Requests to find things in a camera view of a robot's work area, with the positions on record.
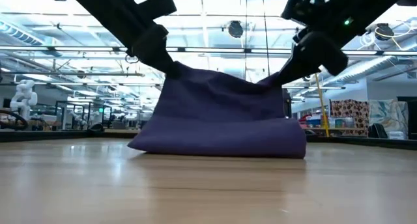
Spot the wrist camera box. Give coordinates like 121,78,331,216
281,0,315,25
134,0,179,19

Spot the purple towel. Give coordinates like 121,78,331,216
127,61,308,160

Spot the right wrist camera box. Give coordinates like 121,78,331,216
281,0,315,25

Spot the black hanging cable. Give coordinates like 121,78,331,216
260,0,271,77

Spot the white box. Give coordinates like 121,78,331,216
388,130,405,141

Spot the black ceiling cable reel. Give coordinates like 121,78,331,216
227,20,245,39
373,22,395,42

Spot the floral patterned cloth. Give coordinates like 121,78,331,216
330,99,371,137

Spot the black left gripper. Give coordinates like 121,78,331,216
115,8,182,80

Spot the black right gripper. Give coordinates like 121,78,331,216
276,12,349,85

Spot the pastel patterned cloth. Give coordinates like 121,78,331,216
369,99,409,133

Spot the black aluminium table frame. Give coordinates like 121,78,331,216
0,128,417,150

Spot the thick yellow hanging cable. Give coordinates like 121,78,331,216
313,72,330,137

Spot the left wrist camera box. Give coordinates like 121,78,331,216
134,0,179,19

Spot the wooden workbench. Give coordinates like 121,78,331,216
104,128,141,136

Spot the black bag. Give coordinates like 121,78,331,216
367,122,388,139

